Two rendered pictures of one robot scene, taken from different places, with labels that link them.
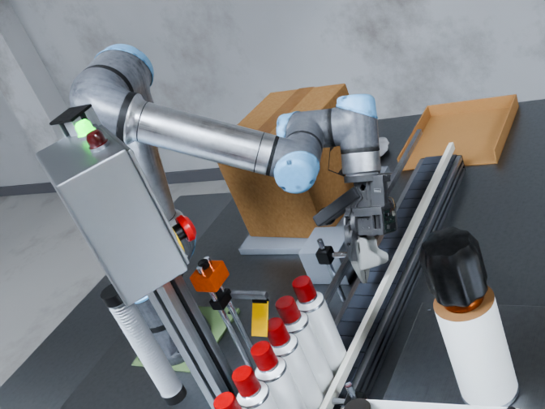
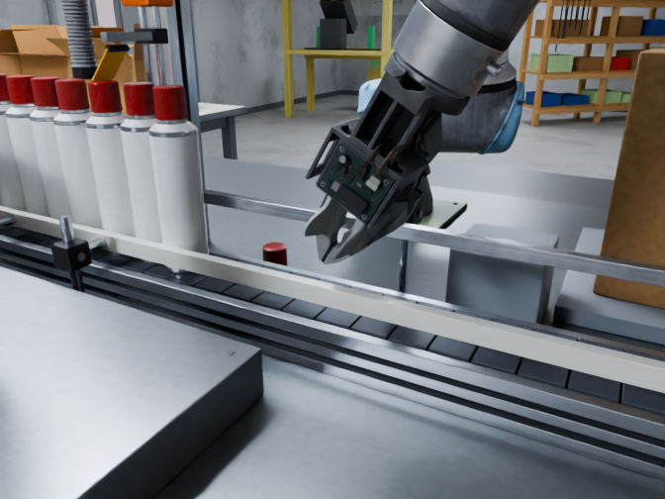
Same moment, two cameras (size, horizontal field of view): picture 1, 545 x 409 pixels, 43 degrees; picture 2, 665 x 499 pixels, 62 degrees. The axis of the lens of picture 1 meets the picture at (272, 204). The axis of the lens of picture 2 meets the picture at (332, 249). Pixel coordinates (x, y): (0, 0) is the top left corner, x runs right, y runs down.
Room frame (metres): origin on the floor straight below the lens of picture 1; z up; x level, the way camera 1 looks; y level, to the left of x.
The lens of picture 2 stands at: (1.04, -0.61, 1.14)
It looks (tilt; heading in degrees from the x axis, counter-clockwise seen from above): 22 degrees down; 80
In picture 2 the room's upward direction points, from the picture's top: straight up
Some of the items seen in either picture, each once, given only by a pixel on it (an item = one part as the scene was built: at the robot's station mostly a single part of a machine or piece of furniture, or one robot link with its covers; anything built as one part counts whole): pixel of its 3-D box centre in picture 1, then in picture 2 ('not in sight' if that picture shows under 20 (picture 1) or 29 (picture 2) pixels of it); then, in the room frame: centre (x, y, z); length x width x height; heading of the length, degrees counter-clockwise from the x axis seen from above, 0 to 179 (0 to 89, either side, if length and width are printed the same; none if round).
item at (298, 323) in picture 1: (304, 346); (149, 174); (0.93, 0.04, 0.98); 0.05 x 0.05 x 0.20
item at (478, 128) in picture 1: (459, 131); not in sight; (1.68, -0.55, 0.85); 0.30 x 0.26 x 0.04; 142
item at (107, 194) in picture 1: (113, 209); not in sight; (0.86, 0.20, 1.38); 0.17 x 0.10 x 0.19; 17
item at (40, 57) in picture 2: not in sight; (73, 67); (0.30, 2.25, 0.96); 0.53 x 0.45 x 0.37; 53
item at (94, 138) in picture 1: (96, 139); not in sight; (0.84, 0.17, 1.49); 0.03 x 0.03 x 0.02
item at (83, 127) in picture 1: (83, 127); not in sight; (0.90, 0.19, 1.49); 0.03 x 0.03 x 0.02
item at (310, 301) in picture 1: (319, 325); (178, 181); (0.97, 0.01, 0.98); 0.05 x 0.05 x 0.20
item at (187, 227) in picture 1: (182, 230); not in sight; (0.83, 0.12, 1.32); 0.04 x 0.03 x 0.04; 17
